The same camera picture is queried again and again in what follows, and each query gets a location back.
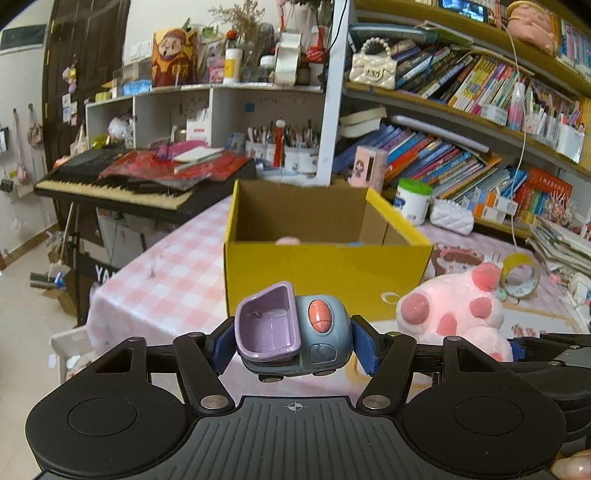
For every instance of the person's right hand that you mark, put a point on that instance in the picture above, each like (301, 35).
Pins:
(575, 467)

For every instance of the white ribbon roll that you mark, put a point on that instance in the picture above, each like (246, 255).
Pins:
(288, 60)

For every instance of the row of blue children's books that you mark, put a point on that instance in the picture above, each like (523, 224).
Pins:
(438, 157)

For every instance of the row of slanted colourful books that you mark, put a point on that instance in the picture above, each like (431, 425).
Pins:
(461, 78)

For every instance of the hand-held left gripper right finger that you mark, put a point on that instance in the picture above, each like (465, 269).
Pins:
(367, 350)

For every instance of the pink duck plush toy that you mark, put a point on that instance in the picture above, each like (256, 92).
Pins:
(288, 241)

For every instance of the white shelf unit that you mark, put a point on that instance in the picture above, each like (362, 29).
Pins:
(231, 106)

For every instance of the dried flower bunch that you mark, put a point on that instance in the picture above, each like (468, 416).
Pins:
(240, 23)

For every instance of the white rolled paper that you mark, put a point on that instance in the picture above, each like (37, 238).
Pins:
(438, 131)

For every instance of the white notebook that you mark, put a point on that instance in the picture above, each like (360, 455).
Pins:
(198, 154)

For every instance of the white pen cup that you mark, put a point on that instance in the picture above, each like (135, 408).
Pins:
(261, 154)
(300, 159)

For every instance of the red printed packets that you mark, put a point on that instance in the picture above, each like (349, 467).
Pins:
(138, 168)

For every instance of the broom and dustpan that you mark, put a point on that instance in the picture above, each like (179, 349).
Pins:
(57, 272)

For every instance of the small white box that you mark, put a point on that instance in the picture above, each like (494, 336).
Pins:
(493, 114)

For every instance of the pink checked printed tablecloth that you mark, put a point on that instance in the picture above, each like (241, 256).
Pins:
(184, 258)

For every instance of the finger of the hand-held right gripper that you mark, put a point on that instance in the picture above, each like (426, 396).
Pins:
(519, 350)

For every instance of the grey purple toy truck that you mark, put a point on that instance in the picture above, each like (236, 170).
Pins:
(318, 341)

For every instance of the wooden bookshelf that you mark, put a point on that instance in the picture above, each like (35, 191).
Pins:
(334, 92)

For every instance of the yellow cardboard box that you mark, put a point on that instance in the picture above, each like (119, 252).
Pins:
(323, 277)

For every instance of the orange white carton box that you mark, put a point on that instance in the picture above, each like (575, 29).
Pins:
(482, 211)
(498, 201)

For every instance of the white jar green lid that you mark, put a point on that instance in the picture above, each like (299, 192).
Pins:
(413, 205)

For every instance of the pastel striped bottle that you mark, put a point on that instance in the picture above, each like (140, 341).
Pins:
(517, 108)

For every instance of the white stationery holder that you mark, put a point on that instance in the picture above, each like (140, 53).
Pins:
(570, 141)

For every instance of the fortune god figure box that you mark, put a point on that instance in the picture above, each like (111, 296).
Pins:
(175, 60)

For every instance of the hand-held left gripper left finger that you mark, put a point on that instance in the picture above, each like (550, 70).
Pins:
(224, 350)

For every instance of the pink pig plush head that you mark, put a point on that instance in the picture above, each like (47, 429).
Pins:
(533, 25)

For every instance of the stack of papers and workbooks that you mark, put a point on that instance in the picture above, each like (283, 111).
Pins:
(563, 249)

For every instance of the white power strip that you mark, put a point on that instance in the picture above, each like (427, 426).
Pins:
(579, 295)

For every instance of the dark wall board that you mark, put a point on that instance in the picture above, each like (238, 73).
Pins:
(23, 39)

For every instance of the yellow tape roll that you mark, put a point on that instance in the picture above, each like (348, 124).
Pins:
(512, 263)

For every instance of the black electronic keyboard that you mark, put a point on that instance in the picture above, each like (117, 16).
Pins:
(92, 187)

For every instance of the white bottle yellow label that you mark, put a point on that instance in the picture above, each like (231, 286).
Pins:
(233, 67)

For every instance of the wall switch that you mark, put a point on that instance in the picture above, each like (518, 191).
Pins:
(140, 50)

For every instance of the thick lying books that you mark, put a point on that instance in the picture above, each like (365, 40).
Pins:
(362, 122)

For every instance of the red boxed dictionaries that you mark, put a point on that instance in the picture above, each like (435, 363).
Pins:
(545, 194)

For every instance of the dark wooden door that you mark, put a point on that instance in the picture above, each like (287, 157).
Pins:
(83, 115)

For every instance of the white quilted purse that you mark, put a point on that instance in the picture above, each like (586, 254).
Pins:
(452, 217)

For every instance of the pink cylindrical desk appliance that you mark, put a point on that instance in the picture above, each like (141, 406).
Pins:
(367, 168)

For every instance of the red tassel ornament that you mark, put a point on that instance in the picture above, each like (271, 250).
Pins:
(278, 143)

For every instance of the pink paw plush toy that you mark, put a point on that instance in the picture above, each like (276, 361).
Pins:
(452, 304)

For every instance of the white plastic bin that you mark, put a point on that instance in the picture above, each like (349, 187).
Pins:
(69, 344)

